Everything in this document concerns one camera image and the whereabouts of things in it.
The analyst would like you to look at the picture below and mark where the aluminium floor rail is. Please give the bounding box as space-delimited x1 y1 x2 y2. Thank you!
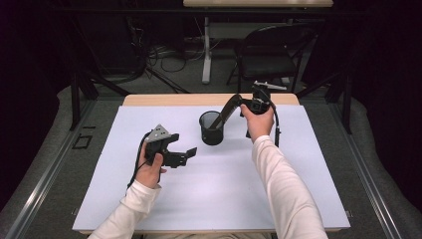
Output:
3 99 98 239
326 99 404 239

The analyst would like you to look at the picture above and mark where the white table cover sheet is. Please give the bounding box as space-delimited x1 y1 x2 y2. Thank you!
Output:
72 105 351 233

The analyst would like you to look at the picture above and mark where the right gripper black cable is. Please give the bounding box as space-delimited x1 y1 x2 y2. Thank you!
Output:
269 99 283 148

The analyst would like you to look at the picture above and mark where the tangle of floor cables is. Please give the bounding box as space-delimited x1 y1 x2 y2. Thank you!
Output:
126 15 221 95

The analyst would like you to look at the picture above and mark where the black folding chair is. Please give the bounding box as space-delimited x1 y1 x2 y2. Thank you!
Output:
226 23 318 95

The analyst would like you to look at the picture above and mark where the black mesh pen cup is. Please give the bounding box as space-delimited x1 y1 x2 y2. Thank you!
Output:
198 111 226 146

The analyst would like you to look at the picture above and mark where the desk with white leg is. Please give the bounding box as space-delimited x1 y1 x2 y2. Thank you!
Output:
182 0 334 86

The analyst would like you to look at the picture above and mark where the person's left hand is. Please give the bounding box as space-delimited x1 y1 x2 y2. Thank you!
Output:
134 141 168 190

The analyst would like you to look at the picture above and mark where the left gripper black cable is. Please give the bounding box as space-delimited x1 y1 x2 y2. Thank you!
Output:
126 131 152 191

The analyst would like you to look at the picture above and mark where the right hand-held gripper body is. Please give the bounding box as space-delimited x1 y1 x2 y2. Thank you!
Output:
246 80 289 116

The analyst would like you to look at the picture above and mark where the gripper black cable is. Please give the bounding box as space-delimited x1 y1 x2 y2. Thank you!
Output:
269 99 283 148
126 131 152 191

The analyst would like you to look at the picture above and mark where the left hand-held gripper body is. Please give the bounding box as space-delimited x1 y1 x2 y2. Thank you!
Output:
144 123 189 169

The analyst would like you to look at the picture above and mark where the person's right hand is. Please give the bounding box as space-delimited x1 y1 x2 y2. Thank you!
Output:
240 104 277 144

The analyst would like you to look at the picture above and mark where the black comb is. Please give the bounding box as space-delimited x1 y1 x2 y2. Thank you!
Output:
208 93 245 131

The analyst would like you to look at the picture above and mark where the black metal stand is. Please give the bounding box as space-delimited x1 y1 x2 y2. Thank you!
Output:
68 70 132 132
296 70 353 135

